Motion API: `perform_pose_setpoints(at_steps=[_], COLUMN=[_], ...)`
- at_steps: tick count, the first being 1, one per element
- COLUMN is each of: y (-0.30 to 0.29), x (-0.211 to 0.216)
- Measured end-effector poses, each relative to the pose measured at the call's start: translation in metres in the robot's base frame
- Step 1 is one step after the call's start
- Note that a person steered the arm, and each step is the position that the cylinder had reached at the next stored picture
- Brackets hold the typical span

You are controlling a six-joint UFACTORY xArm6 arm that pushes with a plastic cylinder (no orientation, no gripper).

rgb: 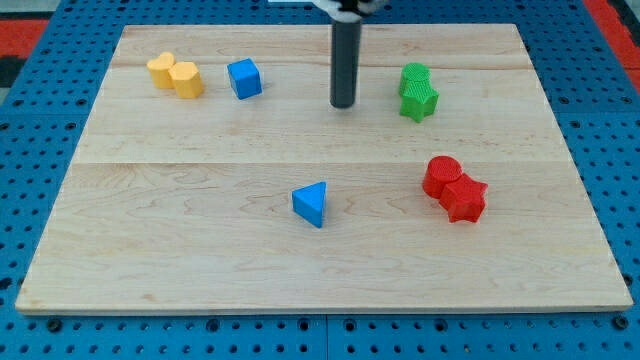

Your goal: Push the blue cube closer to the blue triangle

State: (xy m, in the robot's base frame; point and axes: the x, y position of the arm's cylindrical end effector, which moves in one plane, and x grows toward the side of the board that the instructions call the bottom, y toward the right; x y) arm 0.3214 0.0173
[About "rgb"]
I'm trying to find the blue triangle block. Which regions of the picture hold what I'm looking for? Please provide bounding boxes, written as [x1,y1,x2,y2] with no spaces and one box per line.
[291,181,327,228]

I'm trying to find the blue cube block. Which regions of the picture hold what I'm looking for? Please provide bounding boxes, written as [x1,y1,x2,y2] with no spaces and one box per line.
[227,58,262,100]

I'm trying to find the light wooden board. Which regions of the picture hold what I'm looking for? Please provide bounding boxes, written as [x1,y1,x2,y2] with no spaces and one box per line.
[15,24,633,316]

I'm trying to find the red cylinder block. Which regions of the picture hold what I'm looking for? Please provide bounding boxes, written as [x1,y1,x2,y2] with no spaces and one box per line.
[422,155,463,199]

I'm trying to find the green star block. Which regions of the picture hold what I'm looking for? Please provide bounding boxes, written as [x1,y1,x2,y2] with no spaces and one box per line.
[399,82,439,123]

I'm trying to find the green cylinder block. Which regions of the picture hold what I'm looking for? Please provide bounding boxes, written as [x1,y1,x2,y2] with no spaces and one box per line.
[398,62,431,96]

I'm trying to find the red star block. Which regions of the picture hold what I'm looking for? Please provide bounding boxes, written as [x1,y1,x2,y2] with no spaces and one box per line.
[439,173,488,223]

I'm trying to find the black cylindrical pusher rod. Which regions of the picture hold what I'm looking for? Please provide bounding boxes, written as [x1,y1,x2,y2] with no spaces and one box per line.
[330,20,362,109]

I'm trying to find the yellow hexagon block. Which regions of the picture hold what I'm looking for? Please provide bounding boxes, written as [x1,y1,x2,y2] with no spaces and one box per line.
[169,62,204,99]

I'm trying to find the yellow heart block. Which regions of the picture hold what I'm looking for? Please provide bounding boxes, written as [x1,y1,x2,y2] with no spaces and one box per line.
[146,52,176,89]

